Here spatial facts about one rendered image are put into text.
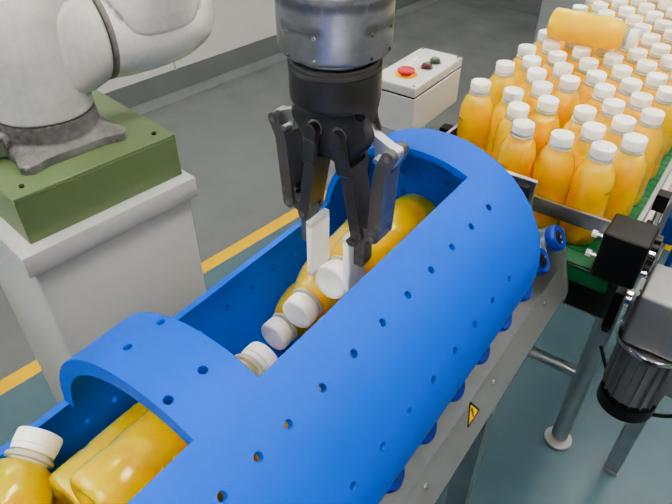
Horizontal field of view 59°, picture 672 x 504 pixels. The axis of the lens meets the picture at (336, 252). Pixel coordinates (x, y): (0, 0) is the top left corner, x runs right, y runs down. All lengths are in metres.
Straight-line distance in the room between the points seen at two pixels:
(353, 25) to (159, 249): 0.78
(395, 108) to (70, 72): 0.59
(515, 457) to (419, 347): 1.40
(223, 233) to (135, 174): 1.59
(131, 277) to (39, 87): 0.36
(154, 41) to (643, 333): 0.99
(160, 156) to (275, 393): 0.70
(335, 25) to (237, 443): 0.29
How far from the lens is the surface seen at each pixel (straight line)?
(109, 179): 1.04
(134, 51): 1.06
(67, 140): 1.05
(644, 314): 1.18
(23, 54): 0.99
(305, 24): 0.44
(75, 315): 1.12
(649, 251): 1.05
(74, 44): 1.01
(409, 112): 1.20
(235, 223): 2.68
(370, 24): 0.44
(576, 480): 1.93
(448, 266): 0.58
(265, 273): 0.75
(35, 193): 0.99
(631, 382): 1.31
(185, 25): 1.09
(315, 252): 0.60
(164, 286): 1.19
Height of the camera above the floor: 1.57
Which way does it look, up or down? 39 degrees down
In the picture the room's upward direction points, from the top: straight up
